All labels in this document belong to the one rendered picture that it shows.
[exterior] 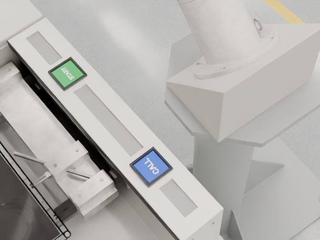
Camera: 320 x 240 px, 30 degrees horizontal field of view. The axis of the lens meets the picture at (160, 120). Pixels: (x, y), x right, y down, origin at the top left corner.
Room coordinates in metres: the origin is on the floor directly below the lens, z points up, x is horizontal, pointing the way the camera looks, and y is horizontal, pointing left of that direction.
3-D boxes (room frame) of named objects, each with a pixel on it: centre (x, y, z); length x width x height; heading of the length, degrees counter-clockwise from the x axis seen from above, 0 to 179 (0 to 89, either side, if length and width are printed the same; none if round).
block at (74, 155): (0.51, 0.18, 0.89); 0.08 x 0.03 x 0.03; 126
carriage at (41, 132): (0.57, 0.23, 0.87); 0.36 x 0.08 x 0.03; 36
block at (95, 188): (0.44, 0.14, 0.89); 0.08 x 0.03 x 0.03; 126
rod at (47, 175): (0.47, 0.23, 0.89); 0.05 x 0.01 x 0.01; 126
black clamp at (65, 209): (0.41, 0.18, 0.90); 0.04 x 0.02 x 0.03; 126
